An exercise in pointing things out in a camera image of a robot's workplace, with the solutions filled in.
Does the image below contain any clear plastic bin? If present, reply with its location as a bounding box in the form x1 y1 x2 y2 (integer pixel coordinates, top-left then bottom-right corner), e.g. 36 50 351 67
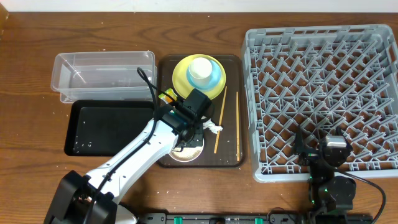
51 51 157 103

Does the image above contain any brown serving tray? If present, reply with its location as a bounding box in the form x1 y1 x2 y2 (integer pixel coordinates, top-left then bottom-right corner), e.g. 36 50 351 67
157 55 248 169

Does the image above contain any white cup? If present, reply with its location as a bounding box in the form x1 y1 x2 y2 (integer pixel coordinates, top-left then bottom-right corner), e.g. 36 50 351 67
188 57 213 80

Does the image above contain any light blue bowl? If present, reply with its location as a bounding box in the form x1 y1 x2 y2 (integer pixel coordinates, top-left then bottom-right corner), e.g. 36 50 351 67
187 59 221 91

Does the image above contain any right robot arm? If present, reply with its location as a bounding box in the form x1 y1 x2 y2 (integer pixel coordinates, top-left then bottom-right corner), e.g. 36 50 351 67
293 128 356 223

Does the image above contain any yellow plate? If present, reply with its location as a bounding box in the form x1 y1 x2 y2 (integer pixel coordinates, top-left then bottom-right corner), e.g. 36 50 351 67
172 54 226 100

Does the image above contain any wooden chopstick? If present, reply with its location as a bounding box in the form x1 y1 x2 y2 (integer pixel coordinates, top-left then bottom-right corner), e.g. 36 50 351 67
214 86 228 154
236 91 241 162

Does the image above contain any yellow green snack wrapper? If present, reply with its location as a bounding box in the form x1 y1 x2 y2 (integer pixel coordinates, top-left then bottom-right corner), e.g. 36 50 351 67
158 88 177 104

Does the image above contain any white napkin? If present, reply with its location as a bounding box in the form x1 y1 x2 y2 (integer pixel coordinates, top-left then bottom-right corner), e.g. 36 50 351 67
203 119 223 134

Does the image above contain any pink bowl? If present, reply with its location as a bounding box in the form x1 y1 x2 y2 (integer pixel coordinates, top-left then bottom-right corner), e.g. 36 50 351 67
169 144 204 162

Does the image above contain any black plastic bin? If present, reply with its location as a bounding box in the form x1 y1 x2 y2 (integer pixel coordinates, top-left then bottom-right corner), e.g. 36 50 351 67
64 100 154 157

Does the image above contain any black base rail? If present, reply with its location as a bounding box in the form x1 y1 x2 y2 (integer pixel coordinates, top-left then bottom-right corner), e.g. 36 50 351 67
137 212 373 224

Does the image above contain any grey dishwasher rack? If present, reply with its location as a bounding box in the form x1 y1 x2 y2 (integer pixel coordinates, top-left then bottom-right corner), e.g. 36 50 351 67
242 24 397 183

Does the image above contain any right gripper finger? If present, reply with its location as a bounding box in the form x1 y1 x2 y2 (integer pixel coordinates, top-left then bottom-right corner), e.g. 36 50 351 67
335 126 345 138
294 127 304 154

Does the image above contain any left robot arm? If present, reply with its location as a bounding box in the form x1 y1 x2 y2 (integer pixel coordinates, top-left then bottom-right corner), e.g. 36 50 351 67
44 100 211 223

